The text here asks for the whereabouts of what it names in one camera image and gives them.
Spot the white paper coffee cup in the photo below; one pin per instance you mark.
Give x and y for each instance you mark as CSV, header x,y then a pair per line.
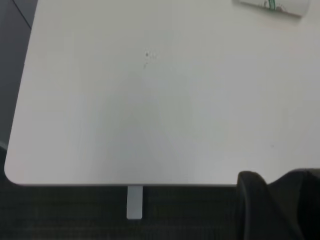
x,y
277,6

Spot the black bulky object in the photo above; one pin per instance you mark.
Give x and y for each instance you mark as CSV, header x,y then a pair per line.
x,y
280,210

